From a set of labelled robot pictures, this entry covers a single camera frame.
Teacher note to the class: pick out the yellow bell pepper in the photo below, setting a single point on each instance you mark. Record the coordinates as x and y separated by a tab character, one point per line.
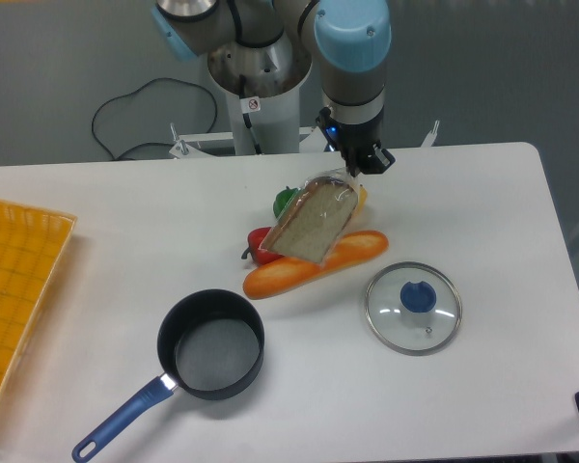
363	194

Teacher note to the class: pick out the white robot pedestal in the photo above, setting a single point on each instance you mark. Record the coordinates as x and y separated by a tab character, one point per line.
262	90

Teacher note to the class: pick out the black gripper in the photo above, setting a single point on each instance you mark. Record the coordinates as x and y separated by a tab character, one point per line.
359	144

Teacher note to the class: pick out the green bell pepper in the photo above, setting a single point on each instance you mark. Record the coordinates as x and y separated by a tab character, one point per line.
282	199

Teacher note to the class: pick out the black pot blue handle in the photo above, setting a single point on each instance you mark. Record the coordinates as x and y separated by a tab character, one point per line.
210	344

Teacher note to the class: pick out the yellow plastic basket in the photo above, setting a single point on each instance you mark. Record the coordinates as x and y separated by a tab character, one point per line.
32	242

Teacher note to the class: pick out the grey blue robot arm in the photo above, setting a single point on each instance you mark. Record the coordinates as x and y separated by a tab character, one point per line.
348	40

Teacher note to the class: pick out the toast slice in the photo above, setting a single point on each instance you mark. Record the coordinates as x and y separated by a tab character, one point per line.
315	217

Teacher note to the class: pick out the orange baguette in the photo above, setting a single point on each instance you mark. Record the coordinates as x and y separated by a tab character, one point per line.
285	274

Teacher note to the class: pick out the glass lid blue knob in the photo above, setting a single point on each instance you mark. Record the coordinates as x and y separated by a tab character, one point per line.
413	308

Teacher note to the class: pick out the white right base bracket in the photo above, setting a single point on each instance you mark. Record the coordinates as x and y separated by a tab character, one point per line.
431	136

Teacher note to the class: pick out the red bell pepper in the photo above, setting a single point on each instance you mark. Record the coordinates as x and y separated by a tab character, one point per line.
254	250

